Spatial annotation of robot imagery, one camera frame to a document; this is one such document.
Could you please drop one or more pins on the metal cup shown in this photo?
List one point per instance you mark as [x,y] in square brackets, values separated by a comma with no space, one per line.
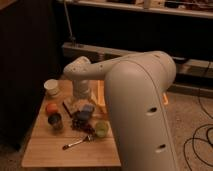
[55,120]

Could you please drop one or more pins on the white paper cup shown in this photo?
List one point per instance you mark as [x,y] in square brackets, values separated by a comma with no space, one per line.
[52,87]

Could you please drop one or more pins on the dark grapes bunch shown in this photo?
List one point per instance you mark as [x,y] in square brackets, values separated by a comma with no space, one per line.
[82,125]

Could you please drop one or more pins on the metal fork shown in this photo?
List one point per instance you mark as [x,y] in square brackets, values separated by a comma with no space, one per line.
[88,138]

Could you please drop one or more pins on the grey shelf ledge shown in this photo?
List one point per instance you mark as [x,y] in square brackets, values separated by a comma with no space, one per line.
[190,67]

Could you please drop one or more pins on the green plastic cup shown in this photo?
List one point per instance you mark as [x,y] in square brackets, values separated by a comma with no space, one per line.
[101,129]

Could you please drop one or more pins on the red orange apple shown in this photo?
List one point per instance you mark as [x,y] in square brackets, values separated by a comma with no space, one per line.
[51,108]

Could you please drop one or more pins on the blue sponge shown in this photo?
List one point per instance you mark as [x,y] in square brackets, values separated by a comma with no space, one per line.
[86,112]

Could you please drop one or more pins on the yellow plastic bin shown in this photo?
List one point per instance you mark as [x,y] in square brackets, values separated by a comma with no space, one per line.
[101,99]

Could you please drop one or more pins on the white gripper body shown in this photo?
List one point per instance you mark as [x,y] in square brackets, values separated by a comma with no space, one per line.
[81,89]

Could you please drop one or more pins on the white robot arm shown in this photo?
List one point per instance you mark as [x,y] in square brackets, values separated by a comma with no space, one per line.
[133,90]

